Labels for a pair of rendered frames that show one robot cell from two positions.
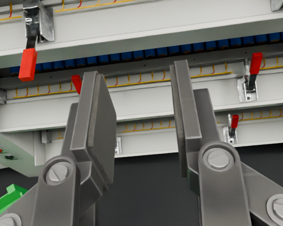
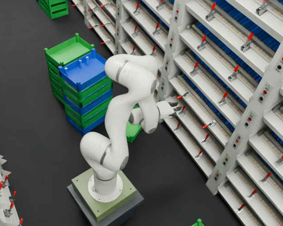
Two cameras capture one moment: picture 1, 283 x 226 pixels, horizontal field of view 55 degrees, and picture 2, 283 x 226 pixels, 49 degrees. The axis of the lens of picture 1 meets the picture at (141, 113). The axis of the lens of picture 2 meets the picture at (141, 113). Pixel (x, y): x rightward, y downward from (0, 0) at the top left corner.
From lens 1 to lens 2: 170 cm
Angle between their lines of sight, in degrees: 26
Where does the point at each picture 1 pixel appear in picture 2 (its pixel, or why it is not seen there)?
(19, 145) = not seen: hidden behind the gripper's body
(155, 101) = (191, 125)
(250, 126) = (204, 161)
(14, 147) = not seen: hidden behind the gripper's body
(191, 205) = (172, 161)
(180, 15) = (200, 112)
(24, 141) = not seen: hidden behind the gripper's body
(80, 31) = (189, 101)
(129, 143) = (179, 133)
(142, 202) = (165, 148)
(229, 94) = (201, 139)
